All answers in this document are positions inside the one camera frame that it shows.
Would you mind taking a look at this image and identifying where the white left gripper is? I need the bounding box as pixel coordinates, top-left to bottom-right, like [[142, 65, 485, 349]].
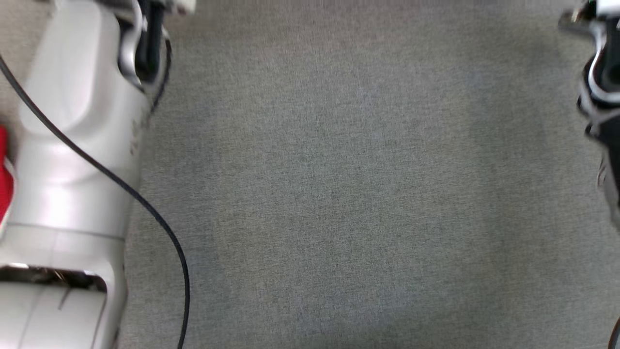
[[162, 0, 197, 14]]

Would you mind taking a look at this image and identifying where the red shorts white trim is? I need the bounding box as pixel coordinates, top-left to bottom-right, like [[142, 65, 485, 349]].
[[0, 125, 16, 228]]

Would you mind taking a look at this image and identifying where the black left cable teal plug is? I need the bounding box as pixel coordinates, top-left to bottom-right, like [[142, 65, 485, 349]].
[[0, 56, 190, 349]]

